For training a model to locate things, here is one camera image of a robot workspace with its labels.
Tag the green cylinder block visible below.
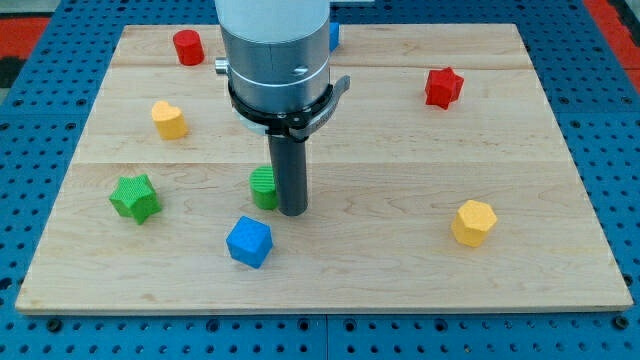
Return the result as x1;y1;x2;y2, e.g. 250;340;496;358
249;166;278;210

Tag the blue block behind arm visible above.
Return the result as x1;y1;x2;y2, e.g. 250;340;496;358
329;22;340;52

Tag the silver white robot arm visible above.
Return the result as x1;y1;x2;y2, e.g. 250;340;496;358
215;0;330;135

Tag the red star block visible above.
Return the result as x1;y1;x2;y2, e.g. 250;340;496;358
424;67;464;110

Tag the green star block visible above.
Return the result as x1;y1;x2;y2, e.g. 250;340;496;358
109;174;162;225

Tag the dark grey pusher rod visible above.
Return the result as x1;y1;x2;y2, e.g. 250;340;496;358
268;135;308;217

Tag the blue cube block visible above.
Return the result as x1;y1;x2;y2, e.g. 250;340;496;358
226;216;273;268

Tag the wooden board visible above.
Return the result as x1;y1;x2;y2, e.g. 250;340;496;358
15;24;633;316

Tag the yellow hexagon block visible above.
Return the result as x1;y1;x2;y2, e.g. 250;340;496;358
451;200;498;247

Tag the yellow heart block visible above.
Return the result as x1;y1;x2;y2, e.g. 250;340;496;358
151;101;189;140

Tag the red cylinder block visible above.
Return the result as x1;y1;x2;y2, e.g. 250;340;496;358
173;29;204;66

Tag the black clamp ring with lever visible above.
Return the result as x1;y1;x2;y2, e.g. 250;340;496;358
227;74;352;143

